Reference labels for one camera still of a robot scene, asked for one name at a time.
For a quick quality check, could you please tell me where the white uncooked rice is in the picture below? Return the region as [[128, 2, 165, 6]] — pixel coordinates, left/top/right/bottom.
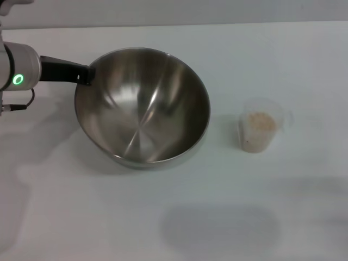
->
[[241, 111, 277, 153]]

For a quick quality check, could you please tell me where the clear plastic measuring cup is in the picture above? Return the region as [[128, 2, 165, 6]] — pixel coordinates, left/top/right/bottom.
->
[[237, 97, 296, 154]]

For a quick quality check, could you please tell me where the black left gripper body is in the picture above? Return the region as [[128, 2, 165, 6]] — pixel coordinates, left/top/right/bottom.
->
[[40, 55, 89, 83]]

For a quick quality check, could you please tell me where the stainless steel bowl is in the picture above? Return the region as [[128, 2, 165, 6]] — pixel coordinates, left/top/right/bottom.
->
[[74, 47, 212, 171]]

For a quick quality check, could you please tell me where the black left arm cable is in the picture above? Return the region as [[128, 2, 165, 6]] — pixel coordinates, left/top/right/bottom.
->
[[0, 88, 36, 112]]

